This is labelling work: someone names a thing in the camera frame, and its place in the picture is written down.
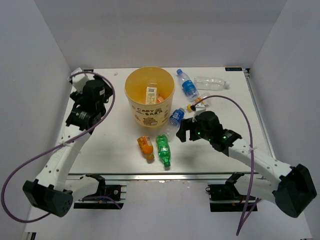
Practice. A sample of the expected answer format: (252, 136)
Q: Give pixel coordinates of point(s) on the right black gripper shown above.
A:
(186, 124)

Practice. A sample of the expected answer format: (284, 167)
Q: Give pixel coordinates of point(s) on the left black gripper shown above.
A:
(77, 97)

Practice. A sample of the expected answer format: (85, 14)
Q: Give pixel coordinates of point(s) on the blue label bottle white cap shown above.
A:
(174, 123)

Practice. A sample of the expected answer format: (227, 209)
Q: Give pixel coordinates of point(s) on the green plastic bottle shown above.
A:
(163, 149)

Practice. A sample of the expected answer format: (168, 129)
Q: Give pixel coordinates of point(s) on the orange plastic bottle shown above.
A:
(159, 99)

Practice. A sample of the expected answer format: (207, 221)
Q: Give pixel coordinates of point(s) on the blue label water bottle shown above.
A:
(187, 86)

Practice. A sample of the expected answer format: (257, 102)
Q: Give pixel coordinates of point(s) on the clear plastic bottle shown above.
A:
(211, 83)

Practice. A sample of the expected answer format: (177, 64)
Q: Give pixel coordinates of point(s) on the orange bottle patterned label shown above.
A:
(146, 148)

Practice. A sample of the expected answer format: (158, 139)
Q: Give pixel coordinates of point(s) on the clear bottle white label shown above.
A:
(151, 93)

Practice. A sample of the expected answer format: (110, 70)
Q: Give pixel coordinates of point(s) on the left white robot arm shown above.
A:
(49, 191)

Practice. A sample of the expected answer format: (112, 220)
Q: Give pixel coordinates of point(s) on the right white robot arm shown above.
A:
(291, 188)

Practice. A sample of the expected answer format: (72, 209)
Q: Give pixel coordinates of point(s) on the yellow capybara plastic bin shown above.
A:
(135, 88)

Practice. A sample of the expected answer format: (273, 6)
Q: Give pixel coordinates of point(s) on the left blue corner sticker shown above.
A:
(88, 70)

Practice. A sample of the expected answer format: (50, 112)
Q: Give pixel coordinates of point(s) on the blue corner sticker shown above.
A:
(88, 70)
(233, 69)

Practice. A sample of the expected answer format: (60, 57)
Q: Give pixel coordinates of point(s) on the right blue corner sticker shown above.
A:
(233, 69)

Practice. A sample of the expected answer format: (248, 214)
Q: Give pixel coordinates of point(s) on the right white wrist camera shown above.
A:
(198, 108)

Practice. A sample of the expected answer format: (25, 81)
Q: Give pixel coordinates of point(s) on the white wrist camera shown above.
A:
(79, 81)
(198, 108)

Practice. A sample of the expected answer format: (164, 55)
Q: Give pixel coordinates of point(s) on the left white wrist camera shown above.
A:
(79, 81)

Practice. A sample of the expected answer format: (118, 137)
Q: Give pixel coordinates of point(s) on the aluminium table front rail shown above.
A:
(166, 177)

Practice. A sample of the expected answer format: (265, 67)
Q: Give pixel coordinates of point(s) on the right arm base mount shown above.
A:
(223, 195)

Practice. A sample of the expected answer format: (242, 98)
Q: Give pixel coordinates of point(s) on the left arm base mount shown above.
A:
(107, 196)

